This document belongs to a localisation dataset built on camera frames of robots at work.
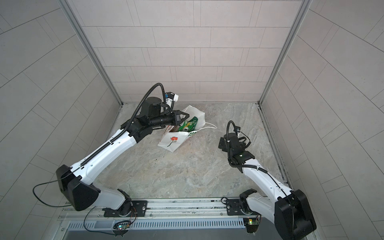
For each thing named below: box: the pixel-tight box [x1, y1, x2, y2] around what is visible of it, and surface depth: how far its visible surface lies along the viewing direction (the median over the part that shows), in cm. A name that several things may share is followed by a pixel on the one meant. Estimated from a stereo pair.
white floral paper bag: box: [157, 105, 217, 153], surface depth 82 cm
